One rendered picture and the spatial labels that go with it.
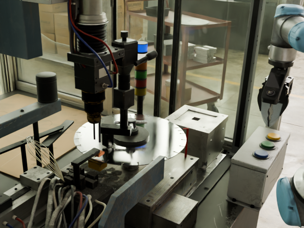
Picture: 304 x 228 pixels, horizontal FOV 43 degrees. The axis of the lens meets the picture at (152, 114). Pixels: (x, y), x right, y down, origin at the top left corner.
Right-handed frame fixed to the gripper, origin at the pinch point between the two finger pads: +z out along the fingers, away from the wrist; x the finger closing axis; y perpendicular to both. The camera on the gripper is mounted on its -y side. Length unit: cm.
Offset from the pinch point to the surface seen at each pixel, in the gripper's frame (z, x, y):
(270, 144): 7.0, -1.7, 0.4
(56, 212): 5, 30, -62
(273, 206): 100, 9, 98
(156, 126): 2.6, 30.0, -17.1
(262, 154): 6.8, -1.3, -7.5
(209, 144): 12.9, 18.4, -0.5
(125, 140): 1.3, 31.7, -31.6
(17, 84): 22, 134, 16
